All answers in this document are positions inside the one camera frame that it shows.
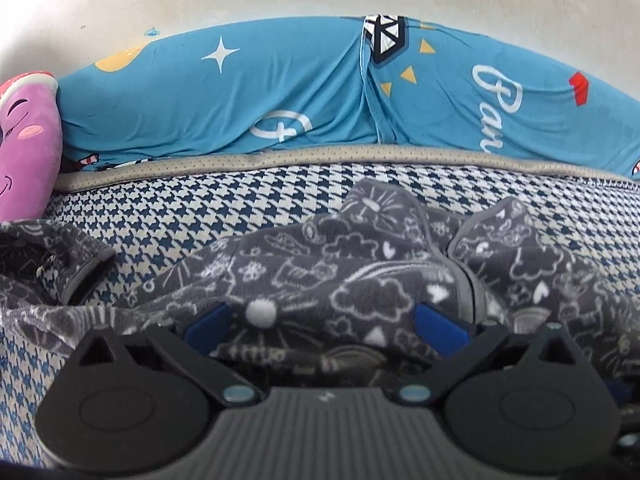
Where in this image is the blue houndstooth bed mat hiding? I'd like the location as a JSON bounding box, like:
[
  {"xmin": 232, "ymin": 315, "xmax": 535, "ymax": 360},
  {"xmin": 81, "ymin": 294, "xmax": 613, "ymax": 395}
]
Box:
[{"xmin": 0, "ymin": 144, "xmax": 640, "ymax": 467}]

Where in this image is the purple moon plush pillow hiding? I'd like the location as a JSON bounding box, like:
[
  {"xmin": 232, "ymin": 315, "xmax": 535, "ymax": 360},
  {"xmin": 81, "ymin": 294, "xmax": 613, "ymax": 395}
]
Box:
[{"xmin": 0, "ymin": 71, "xmax": 64, "ymax": 224}]

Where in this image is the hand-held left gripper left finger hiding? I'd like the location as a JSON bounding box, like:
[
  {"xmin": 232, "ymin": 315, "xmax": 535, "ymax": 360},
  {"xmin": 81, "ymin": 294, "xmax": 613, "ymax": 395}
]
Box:
[{"xmin": 72, "ymin": 304, "xmax": 261, "ymax": 408}]

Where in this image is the grey patterned fleece jacket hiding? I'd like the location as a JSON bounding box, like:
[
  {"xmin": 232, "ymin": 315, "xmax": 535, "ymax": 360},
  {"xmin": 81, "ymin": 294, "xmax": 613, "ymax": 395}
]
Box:
[{"xmin": 0, "ymin": 177, "xmax": 640, "ymax": 397}]

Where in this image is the blue printed long pillow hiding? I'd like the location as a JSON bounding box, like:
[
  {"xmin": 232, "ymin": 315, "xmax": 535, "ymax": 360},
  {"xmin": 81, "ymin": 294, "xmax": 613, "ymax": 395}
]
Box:
[{"xmin": 57, "ymin": 14, "xmax": 640, "ymax": 181}]

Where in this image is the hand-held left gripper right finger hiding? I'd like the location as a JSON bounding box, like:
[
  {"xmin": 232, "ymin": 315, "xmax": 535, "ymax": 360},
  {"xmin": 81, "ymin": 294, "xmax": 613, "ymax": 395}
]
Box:
[{"xmin": 395, "ymin": 302, "xmax": 584, "ymax": 407}]

